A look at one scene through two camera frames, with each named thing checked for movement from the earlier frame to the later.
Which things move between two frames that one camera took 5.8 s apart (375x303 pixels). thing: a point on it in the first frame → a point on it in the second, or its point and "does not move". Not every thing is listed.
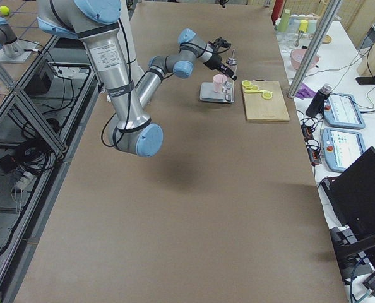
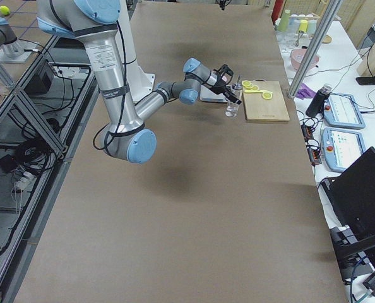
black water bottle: (318, 100) does not move
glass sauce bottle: (228, 93) → (232, 109)
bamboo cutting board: (259, 108) does not move
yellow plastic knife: (250, 91) does not move
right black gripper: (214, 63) → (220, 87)
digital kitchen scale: (207, 93) does not move
